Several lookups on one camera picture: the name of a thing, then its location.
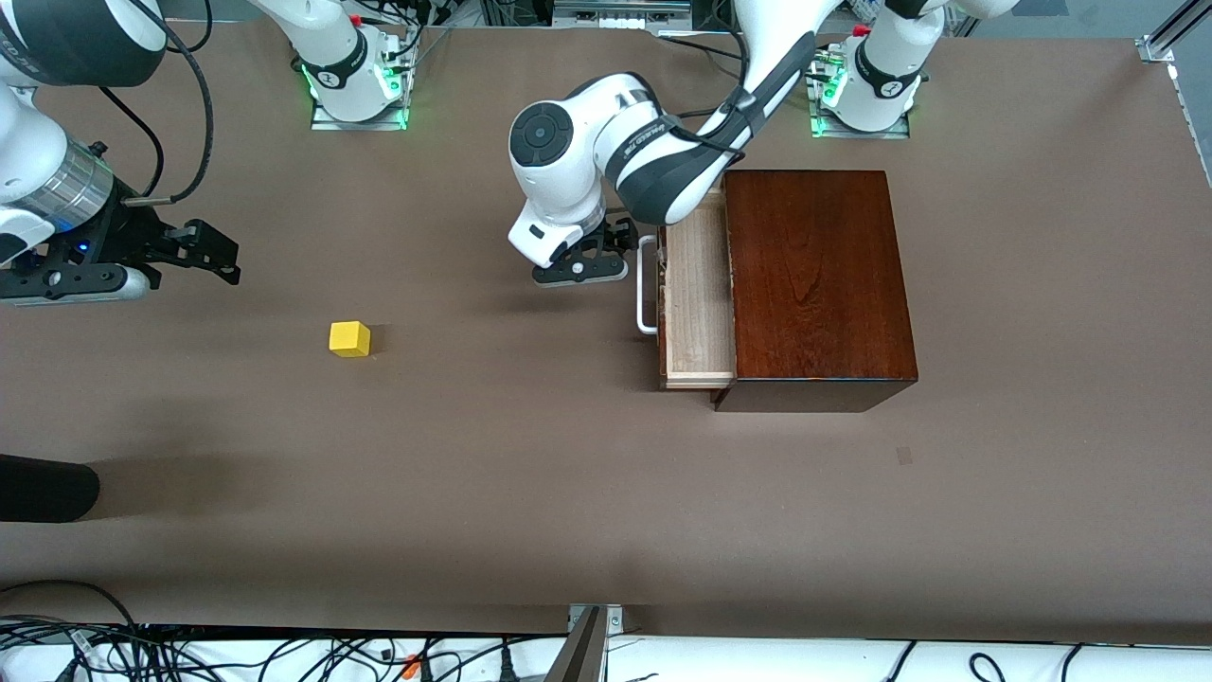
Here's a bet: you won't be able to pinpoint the black cable on table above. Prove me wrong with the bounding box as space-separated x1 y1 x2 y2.
658 30 749 69

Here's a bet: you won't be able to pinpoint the dark brown wooden cabinet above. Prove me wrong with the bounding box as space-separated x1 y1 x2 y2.
712 170 919 413

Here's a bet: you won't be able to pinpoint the wooden drawer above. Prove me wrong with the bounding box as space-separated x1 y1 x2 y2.
658 180 740 391

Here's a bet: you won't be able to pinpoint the white drawer handle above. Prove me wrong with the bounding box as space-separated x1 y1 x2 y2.
636 235 661 336

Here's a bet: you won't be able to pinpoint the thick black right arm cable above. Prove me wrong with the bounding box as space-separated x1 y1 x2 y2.
123 0 214 206

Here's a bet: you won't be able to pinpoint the black rounded object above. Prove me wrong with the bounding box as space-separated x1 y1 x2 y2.
0 453 101 524

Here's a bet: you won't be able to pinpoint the tangled black cables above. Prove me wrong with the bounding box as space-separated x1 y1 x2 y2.
0 580 569 682

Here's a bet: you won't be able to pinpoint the aluminium frame profile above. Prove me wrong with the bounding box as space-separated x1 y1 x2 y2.
1141 0 1212 65

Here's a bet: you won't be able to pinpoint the white power strip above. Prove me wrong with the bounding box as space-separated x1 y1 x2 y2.
552 0 694 31

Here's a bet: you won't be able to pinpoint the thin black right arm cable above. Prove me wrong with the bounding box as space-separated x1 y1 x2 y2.
95 85 167 195

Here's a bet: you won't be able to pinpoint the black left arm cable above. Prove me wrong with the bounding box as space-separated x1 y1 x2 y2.
663 85 758 153

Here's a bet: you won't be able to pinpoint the grey metal post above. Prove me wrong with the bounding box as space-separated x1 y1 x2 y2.
544 606 607 682

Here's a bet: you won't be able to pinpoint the small metal bracket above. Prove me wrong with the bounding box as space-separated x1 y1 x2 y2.
568 604 624 634

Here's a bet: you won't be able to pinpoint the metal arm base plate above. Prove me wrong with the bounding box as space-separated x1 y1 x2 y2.
311 38 410 132
810 52 912 140

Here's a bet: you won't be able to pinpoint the yellow block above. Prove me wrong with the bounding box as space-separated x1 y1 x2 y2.
329 320 372 359

